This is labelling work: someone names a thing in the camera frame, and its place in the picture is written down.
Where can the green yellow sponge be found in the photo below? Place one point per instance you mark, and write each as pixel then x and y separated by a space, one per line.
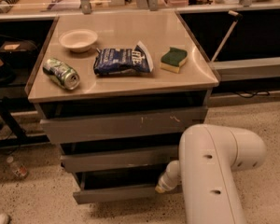
pixel 174 59

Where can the green soda can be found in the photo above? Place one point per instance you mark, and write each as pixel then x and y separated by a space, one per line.
pixel 61 73

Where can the black metal stand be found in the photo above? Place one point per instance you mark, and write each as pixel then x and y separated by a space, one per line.
pixel 21 138

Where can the blue chip bag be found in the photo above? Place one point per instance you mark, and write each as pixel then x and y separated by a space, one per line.
pixel 123 61

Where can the grey drawer cabinet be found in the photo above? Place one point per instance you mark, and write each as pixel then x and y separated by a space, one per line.
pixel 99 95

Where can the plastic bottle on floor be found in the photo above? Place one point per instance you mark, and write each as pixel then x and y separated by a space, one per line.
pixel 17 168

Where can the grey middle drawer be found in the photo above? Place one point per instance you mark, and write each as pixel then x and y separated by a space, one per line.
pixel 116 159

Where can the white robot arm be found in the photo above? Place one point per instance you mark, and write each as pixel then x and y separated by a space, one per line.
pixel 207 157

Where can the white bowl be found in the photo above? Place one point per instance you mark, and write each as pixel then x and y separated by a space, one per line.
pixel 79 40

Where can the white object floor corner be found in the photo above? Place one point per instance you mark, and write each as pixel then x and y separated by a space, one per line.
pixel 4 219

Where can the black bag on shelf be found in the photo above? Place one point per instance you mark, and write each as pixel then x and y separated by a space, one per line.
pixel 19 53

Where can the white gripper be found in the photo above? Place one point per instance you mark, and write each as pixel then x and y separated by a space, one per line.
pixel 166 181

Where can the grey drawer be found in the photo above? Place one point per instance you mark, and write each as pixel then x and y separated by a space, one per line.
pixel 131 124
pixel 116 159
pixel 118 184

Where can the grey bottom drawer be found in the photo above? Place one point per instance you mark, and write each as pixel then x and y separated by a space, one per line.
pixel 118 184

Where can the grey top drawer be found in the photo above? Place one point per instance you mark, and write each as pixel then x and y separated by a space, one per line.
pixel 131 124

